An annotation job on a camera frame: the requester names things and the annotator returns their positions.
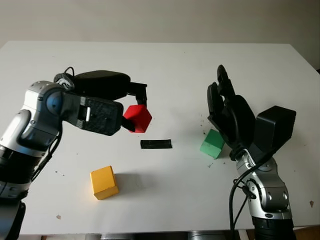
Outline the black tape strip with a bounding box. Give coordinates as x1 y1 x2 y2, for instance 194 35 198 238
139 138 173 151

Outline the red wooden block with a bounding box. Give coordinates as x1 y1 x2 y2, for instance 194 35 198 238
122 104 153 134

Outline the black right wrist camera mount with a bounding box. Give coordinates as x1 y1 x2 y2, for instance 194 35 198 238
249 105 297 164

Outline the green wooden block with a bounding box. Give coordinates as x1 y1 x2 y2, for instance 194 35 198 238
199 128 225 160

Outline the yellow wooden block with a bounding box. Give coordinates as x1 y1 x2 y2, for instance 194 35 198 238
89 165 120 201

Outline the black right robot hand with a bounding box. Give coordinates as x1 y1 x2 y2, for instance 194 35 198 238
206 64 257 161

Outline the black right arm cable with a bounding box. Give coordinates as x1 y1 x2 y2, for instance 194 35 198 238
229 154 273 240

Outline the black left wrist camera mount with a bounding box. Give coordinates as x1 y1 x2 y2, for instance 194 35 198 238
61 92 125 137

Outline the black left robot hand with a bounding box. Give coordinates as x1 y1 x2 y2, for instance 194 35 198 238
72 70 148 134

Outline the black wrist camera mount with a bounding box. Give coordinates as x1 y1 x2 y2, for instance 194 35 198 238
61 92 125 137
249 105 297 164

